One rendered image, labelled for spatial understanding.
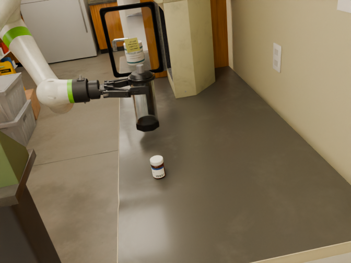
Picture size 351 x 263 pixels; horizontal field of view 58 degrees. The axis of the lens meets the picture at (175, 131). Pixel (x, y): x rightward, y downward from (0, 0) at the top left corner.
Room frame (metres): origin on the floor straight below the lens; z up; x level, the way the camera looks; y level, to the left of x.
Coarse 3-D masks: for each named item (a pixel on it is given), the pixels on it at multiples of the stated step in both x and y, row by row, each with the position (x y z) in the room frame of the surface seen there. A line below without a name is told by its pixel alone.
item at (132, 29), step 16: (112, 16) 1.84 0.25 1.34; (128, 16) 1.84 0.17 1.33; (144, 16) 1.83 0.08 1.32; (112, 32) 1.84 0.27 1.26; (128, 32) 1.84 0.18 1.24; (144, 32) 1.83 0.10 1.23; (112, 48) 1.84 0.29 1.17; (128, 48) 1.84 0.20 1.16; (144, 48) 1.83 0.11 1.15; (128, 64) 1.84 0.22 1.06; (144, 64) 1.83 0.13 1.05
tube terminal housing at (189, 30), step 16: (176, 0) 1.53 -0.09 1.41; (192, 0) 1.56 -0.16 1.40; (208, 0) 1.67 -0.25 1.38; (176, 16) 1.53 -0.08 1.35; (192, 16) 1.55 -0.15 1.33; (208, 16) 1.66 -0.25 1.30; (176, 32) 1.53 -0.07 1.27; (192, 32) 1.55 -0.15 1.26; (208, 32) 1.66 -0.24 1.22; (176, 48) 1.53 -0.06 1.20; (192, 48) 1.54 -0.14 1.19; (208, 48) 1.65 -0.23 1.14; (176, 64) 1.52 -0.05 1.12; (192, 64) 1.53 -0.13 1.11; (208, 64) 1.64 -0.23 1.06; (176, 80) 1.52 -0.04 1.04; (192, 80) 1.53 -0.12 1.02; (208, 80) 1.63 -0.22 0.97; (176, 96) 1.52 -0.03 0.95
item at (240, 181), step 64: (128, 128) 1.26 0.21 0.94; (192, 128) 1.18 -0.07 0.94; (256, 128) 1.11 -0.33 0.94; (128, 192) 0.82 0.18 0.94; (192, 192) 0.77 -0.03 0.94; (256, 192) 0.73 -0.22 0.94; (320, 192) 0.69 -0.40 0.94; (128, 256) 0.56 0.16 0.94; (192, 256) 0.53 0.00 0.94; (256, 256) 0.51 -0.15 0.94; (320, 256) 0.50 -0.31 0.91
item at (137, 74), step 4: (140, 64) 1.20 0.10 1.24; (136, 68) 1.19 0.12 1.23; (140, 68) 1.18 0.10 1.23; (132, 72) 1.21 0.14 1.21; (136, 72) 1.20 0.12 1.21; (140, 72) 1.18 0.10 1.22; (144, 72) 1.19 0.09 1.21; (148, 72) 1.19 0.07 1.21; (132, 76) 1.17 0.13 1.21; (136, 76) 1.16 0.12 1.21; (140, 76) 1.16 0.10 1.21; (144, 76) 1.16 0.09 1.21; (148, 76) 1.16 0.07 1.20
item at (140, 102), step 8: (152, 72) 1.23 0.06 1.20; (136, 80) 1.14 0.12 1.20; (144, 80) 1.14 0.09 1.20; (152, 80) 1.16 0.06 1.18; (152, 88) 1.17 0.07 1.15; (136, 96) 1.16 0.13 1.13; (144, 96) 1.15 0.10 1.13; (152, 96) 1.17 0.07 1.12; (136, 104) 1.16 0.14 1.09; (144, 104) 1.15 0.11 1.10; (152, 104) 1.16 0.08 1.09; (136, 112) 1.17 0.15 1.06; (144, 112) 1.15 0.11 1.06; (152, 112) 1.16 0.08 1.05; (136, 120) 1.17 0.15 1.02; (144, 120) 1.15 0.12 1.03; (152, 120) 1.16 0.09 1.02
